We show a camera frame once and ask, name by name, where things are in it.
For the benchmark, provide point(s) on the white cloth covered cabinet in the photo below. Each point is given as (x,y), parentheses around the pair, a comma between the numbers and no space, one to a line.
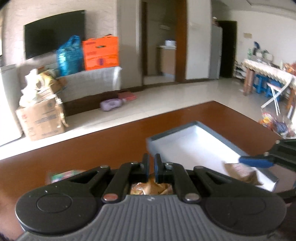
(88,83)

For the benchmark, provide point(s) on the white plastic bags pile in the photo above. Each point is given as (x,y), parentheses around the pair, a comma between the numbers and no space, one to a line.
(35,84)

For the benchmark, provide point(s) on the green shrimp chips bag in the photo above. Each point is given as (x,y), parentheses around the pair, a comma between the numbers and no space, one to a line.
(55,177)

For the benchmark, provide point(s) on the blue plastic stool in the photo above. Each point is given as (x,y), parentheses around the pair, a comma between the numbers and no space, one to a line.
(260,83)

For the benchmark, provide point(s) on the white pot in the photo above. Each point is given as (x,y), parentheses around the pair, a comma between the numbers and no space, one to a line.
(170,43)

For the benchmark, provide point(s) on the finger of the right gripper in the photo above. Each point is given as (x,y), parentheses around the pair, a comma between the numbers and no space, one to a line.
(282,153)

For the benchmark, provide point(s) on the wooden kitchen cabinet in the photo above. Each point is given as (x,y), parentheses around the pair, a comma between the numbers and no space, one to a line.
(166,60)

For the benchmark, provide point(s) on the large brown cardboard carton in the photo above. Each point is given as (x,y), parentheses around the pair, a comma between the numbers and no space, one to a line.
(42,120)

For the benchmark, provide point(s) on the orange cardboard box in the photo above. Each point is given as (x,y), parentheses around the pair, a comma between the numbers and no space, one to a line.
(101,52)

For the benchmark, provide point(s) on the lace cloth dining table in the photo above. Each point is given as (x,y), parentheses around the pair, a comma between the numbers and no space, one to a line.
(253,67)

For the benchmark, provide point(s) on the black wall television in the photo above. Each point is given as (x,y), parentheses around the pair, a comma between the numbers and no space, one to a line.
(48,34)

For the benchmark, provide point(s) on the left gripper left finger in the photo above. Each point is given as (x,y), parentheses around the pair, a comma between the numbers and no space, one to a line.
(127,175)

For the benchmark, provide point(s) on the bag of colourful snacks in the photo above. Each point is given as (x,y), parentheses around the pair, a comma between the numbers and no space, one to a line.
(280,125)

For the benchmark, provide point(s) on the white mini fridge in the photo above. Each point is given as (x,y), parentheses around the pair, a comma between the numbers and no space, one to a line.
(10,96)

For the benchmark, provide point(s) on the small open cardboard box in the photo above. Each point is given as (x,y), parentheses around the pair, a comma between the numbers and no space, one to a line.
(48,84)

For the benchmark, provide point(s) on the purple detergent bottle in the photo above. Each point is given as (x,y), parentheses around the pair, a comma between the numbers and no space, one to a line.
(111,104)

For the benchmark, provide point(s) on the golden bread snack packet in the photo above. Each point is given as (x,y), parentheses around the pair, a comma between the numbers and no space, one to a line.
(151,188)

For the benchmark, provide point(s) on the grey shallow cardboard box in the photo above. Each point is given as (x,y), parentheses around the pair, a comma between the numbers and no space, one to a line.
(195,144)

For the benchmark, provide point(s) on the brown snack packet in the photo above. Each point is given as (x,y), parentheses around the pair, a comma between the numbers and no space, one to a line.
(242,173)

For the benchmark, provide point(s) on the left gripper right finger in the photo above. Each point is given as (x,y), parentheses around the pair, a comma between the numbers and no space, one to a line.
(177,176)

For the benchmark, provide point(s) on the white folding rack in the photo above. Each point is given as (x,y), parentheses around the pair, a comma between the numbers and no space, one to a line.
(276,92)

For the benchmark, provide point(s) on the blue plastic bag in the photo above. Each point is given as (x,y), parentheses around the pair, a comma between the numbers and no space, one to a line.
(70,56)

